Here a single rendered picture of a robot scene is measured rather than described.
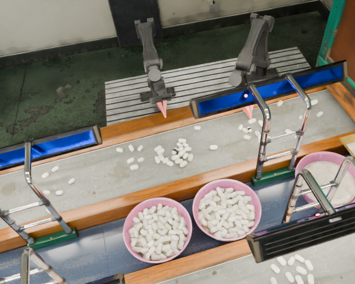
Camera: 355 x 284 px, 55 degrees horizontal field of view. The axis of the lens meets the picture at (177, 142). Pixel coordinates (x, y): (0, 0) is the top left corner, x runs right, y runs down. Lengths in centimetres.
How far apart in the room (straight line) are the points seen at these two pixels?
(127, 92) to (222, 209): 94
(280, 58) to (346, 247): 119
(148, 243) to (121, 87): 102
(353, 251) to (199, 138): 77
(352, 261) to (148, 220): 76
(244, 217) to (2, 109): 252
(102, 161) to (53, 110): 157
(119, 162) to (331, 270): 95
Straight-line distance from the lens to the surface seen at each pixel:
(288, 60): 218
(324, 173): 155
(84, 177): 158
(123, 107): 191
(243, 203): 141
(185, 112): 168
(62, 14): 347
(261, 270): 130
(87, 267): 145
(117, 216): 147
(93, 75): 331
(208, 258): 128
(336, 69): 146
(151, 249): 133
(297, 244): 99
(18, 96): 341
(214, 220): 136
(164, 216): 140
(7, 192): 169
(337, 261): 137
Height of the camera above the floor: 196
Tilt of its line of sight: 50 degrees down
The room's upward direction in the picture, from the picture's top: 8 degrees counter-clockwise
